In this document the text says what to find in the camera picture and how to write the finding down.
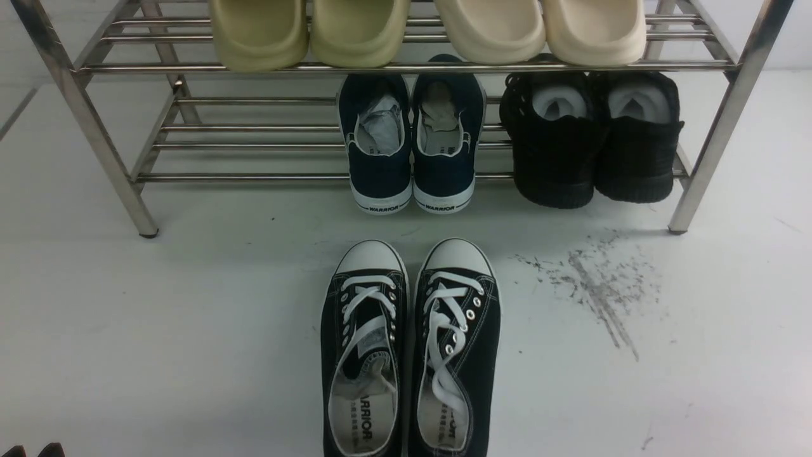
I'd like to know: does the black knit sneaker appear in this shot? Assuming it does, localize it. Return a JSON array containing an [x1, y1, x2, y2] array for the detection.
[[587, 72, 684, 204], [499, 70, 607, 210]]

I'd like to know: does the olive slipper far left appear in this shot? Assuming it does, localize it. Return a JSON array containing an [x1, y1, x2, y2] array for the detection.
[[208, 1, 308, 73]]

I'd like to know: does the navy slip-on shoe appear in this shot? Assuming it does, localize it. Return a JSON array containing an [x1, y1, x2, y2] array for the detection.
[[336, 74, 414, 216], [411, 73, 487, 215]]

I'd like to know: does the black canvas laced sneaker right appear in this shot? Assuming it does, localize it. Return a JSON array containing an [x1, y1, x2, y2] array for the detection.
[[404, 238, 504, 456]]

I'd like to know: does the cream slipper far right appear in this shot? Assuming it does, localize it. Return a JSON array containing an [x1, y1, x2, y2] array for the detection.
[[540, 1, 647, 67]]

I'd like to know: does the dark object bottom left corner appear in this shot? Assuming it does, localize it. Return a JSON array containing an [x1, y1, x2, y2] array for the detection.
[[0, 442, 66, 457]]

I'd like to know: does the cream slipper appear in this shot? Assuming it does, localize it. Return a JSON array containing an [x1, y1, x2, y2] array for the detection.
[[540, 1, 647, 67], [434, 1, 546, 65]]

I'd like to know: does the black canvas laced sneaker left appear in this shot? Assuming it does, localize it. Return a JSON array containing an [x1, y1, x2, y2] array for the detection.
[[321, 240, 409, 456]]

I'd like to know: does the black knit sneaker left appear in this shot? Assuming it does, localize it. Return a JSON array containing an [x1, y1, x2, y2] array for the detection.
[[499, 70, 607, 210]]

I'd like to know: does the stainless steel shoe rack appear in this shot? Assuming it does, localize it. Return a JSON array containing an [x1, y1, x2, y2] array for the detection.
[[11, 1, 794, 239]]

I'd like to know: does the black canvas laced sneaker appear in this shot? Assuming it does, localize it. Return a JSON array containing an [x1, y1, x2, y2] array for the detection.
[[404, 238, 504, 456], [321, 240, 409, 456]]

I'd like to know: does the black knit sneaker right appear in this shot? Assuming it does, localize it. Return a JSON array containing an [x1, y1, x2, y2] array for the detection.
[[587, 72, 684, 204]]

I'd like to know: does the olive slipper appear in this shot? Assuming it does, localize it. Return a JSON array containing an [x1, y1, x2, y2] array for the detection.
[[208, 1, 308, 73], [310, 1, 411, 69]]

